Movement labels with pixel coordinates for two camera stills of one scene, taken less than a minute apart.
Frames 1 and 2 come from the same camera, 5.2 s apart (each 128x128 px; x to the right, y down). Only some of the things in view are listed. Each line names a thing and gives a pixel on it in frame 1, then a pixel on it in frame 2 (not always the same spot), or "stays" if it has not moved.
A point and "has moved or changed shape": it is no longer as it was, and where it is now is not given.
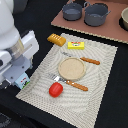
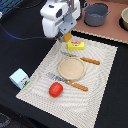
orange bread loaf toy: [56, 39] has moved or changed shape
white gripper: [16, 60] -> [59, 17]
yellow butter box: [76, 45] stays
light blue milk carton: [22, 81] stays
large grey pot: [95, 13] stays
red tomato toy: [55, 89] stays
